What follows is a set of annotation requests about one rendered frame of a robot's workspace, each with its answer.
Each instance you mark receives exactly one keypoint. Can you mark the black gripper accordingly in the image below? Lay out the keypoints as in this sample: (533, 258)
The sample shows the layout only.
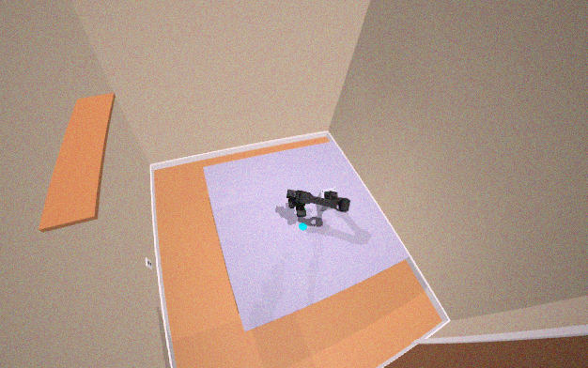
(301, 212)

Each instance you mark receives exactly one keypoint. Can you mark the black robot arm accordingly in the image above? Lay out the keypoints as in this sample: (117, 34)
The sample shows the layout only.
(330, 199)

